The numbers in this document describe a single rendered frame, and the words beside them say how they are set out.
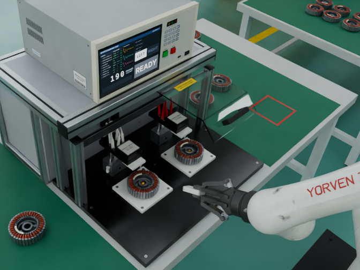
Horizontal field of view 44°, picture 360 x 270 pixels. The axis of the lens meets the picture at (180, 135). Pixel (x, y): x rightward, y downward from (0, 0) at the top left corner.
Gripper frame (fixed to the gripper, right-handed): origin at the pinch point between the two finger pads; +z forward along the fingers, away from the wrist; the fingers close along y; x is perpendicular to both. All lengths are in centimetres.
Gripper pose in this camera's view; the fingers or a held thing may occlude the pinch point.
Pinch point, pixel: (194, 190)
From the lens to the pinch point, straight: 139.8
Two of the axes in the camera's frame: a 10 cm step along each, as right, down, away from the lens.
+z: -7.3, -1.3, 6.7
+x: -6.8, 0.1, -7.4
